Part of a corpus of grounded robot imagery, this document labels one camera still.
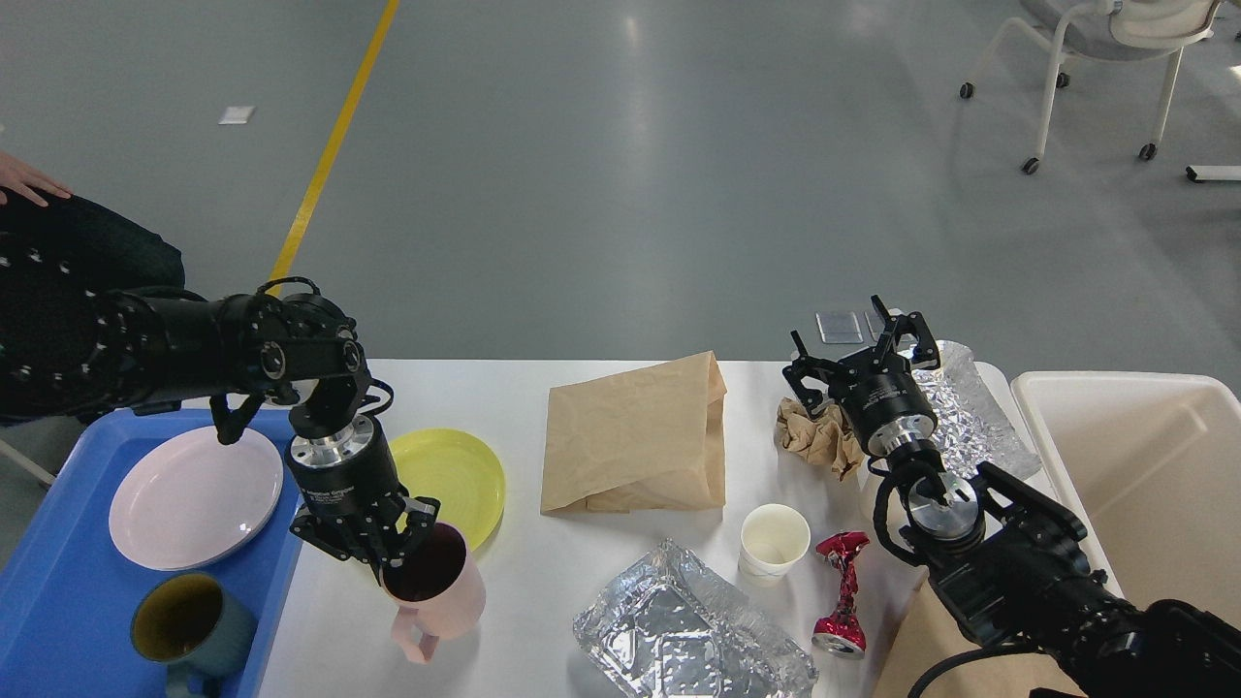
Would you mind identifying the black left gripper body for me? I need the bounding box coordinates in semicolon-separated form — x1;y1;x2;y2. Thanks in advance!
285;415;408;535

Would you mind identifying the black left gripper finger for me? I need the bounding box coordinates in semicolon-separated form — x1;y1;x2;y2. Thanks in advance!
290;520;388;585
383;494;441;582

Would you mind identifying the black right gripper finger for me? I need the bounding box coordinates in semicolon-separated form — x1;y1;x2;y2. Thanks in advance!
870;296;942;374
781;330;846;417

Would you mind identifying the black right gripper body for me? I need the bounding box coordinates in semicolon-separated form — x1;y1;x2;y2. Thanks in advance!
833;351;937;457

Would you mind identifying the yellow plastic plate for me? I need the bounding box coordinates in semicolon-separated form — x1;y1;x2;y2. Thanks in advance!
390;428;508;551

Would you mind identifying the pink mug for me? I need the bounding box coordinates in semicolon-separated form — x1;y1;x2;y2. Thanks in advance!
380;523;485;664

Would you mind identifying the brown paper bag under arm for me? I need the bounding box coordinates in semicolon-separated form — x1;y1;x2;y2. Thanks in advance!
872;582;1083;697

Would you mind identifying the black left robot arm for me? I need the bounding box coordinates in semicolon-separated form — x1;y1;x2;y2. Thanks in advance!
1;265;441;582

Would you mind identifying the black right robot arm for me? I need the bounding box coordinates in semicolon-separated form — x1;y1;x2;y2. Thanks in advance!
782;297;1239;697

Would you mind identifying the person's left hand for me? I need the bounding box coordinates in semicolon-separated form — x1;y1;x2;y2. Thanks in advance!
1;150;74;207

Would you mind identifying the floor socket plate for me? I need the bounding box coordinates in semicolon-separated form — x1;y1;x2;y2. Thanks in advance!
815;310;866;345

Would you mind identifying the crumpled brown paper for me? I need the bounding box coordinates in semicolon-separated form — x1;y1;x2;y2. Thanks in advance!
776;397;867;481

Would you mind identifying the crumpled foil sheet right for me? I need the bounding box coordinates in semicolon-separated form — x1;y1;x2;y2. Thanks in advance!
912;340;1042;479

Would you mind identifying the white paper cup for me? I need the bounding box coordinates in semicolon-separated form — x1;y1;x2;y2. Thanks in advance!
738;503;812;587

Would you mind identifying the teal mug yellow inside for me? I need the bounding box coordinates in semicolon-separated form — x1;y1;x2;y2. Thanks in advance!
129;573;258;697

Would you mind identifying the brown paper bag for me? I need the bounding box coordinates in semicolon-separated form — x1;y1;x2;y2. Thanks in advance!
540;351;727;514

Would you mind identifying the crushed red can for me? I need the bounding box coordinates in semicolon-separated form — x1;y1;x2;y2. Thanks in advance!
812;532;870;661

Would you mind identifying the beige plastic bin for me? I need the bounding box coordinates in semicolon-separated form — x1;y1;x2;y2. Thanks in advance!
1011;371;1240;623

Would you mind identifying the foil tray front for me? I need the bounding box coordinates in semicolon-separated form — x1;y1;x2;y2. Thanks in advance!
572;539;819;697

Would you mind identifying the blue plastic tray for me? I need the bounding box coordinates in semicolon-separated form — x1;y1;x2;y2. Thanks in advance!
2;409;302;697

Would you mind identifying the person in black clothes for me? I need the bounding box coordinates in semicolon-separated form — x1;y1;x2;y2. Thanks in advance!
1;195;186;298

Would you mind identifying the white chair leg right edge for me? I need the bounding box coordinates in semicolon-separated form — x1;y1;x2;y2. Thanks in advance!
1185;165;1241;184

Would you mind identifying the white office chair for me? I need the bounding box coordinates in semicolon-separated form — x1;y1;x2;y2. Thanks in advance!
959;1;1222;175

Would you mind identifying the yellow floor tape line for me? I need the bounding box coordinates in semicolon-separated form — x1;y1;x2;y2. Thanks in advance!
268;1;400;289

